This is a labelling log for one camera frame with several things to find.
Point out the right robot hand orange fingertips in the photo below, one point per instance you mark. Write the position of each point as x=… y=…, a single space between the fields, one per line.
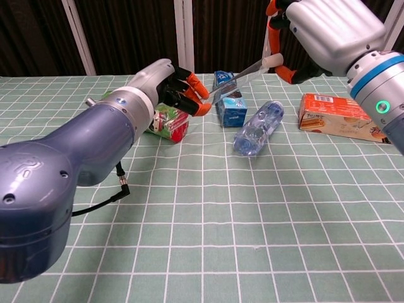
x=328 y=31

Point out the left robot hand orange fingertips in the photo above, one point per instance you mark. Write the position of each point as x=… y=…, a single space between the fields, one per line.
x=154 y=79

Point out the clear glass tube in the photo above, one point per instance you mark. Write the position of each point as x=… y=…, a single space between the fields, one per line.
x=240 y=77

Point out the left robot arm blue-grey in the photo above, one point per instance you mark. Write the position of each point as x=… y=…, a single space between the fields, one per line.
x=63 y=158

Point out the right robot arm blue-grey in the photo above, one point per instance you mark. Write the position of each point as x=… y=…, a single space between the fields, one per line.
x=382 y=88

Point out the green Pringles can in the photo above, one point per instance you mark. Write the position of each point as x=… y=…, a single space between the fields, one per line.
x=172 y=126

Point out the orange cracker box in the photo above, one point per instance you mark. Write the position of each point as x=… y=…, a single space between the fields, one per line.
x=328 y=112

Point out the blue Oreo cookie box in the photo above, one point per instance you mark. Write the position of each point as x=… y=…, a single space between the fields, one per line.
x=232 y=115

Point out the clear plastic water bottle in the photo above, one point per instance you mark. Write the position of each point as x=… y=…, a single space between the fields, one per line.
x=259 y=129

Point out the green checked tablecloth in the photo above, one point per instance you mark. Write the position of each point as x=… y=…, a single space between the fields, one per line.
x=221 y=227

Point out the white partition frame post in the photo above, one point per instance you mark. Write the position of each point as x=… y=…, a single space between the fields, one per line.
x=396 y=25
x=184 y=34
x=79 y=34
x=267 y=44

